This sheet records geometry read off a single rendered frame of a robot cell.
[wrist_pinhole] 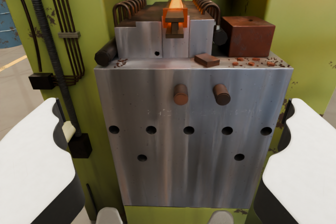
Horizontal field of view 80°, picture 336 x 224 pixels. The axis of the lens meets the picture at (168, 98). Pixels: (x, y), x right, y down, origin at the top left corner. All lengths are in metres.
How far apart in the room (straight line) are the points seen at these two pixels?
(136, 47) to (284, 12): 0.39
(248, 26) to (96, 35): 0.39
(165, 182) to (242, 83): 0.34
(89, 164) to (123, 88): 0.55
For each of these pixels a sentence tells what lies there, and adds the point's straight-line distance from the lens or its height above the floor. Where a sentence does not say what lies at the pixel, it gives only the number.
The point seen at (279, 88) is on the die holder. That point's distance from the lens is 0.45.
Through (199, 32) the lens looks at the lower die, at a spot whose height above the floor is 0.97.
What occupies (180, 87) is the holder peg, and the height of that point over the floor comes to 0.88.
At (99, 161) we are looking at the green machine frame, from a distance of 0.89.
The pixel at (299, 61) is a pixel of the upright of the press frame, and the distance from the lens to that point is 0.69.
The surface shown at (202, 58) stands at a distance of 0.40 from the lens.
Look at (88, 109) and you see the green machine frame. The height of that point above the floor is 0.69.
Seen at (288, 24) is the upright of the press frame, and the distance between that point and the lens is 0.64.
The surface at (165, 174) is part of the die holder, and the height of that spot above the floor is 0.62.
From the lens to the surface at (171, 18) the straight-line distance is 0.32.
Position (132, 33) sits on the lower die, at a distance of 0.44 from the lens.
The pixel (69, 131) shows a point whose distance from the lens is 0.75.
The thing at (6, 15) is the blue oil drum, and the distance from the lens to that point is 4.96.
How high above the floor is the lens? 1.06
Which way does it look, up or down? 30 degrees down
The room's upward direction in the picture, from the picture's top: 1 degrees counter-clockwise
